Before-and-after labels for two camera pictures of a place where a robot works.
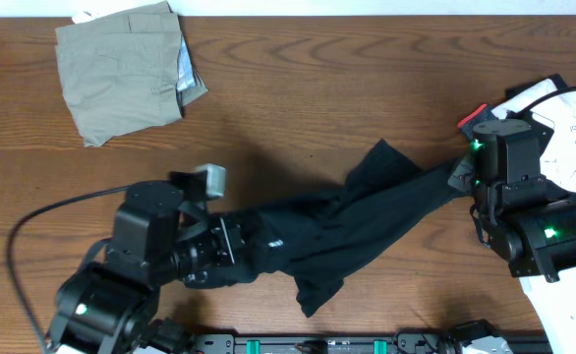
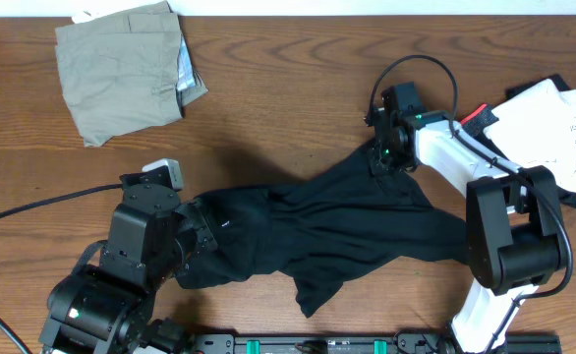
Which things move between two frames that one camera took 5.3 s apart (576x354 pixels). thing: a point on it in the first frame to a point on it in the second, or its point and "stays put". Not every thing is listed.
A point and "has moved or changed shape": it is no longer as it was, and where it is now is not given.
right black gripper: (471, 151) to (377, 166)
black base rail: (404, 342) stays put
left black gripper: (226, 242) to (202, 224)
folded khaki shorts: (126, 67) stays put
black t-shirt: (322, 239) has moved or changed shape
